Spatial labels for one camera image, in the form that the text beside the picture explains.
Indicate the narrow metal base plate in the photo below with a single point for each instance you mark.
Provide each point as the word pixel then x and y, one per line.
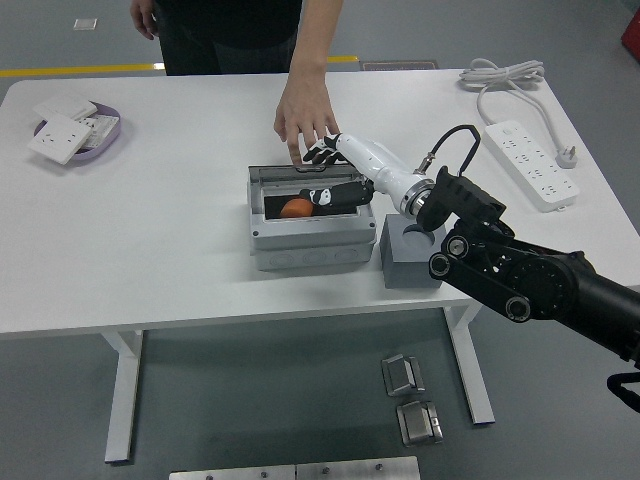
pixel 235 473

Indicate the large white socket panel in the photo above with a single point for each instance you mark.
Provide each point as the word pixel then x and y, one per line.
pixel 60 139

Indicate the large metal bracket block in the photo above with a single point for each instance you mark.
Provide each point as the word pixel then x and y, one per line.
pixel 419 424

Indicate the white printed socket panel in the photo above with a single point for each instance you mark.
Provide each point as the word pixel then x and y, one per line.
pixel 102 129

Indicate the person's right hand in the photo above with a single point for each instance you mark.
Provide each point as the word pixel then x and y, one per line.
pixel 144 17

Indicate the red object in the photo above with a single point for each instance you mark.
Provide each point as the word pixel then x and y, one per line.
pixel 632 35

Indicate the person's left hand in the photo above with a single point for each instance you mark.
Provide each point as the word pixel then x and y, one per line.
pixel 305 110

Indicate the person's left forearm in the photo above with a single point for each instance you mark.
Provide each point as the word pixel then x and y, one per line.
pixel 315 45

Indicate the small grey floor plate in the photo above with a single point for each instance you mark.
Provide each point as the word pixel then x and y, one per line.
pixel 85 24

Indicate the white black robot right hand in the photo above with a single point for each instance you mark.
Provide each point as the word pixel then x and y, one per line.
pixel 380 165

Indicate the white switch panel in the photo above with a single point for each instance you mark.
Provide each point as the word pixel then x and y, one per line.
pixel 65 107

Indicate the wide metal base plate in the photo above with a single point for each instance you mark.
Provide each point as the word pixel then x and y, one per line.
pixel 357 469

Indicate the person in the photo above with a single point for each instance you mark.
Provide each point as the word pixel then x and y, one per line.
pixel 225 35

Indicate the grey cube with round hole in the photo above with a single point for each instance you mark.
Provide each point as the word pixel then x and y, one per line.
pixel 407 267

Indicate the small metal bracket block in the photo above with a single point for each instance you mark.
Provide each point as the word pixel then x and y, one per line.
pixel 400 374

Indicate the orange cylinder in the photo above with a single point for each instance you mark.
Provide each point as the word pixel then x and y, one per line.
pixel 296 208

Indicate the white power strip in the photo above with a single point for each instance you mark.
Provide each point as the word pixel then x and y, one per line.
pixel 532 167

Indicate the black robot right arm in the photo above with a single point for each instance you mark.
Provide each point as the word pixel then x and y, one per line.
pixel 540 280

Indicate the white table leg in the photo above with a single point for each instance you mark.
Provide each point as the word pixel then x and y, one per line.
pixel 122 390
pixel 475 390

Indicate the purple oval tray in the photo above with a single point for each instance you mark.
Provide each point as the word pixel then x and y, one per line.
pixel 112 111

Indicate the grey junction box with lid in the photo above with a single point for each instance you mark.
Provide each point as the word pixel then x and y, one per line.
pixel 310 237

